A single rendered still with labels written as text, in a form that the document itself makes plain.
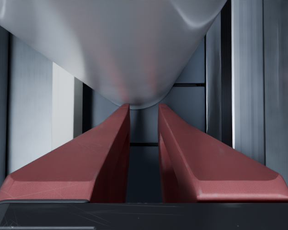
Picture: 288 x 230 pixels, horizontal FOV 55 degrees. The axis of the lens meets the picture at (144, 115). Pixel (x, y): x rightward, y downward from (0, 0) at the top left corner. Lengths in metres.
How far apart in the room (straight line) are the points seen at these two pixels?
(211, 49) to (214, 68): 0.01
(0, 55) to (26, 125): 0.06
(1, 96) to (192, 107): 0.15
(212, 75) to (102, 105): 0.07
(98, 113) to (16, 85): 0.10
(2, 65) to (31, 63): 0.02
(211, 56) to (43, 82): 0.14
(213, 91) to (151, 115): 0.04
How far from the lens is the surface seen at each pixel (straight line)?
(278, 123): 0.25
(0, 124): 0.24
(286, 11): 0.27
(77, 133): 0.15
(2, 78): 0.25
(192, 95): 0.18
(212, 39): 0.19
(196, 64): 0.18
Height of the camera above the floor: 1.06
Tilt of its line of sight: 88 degrees down
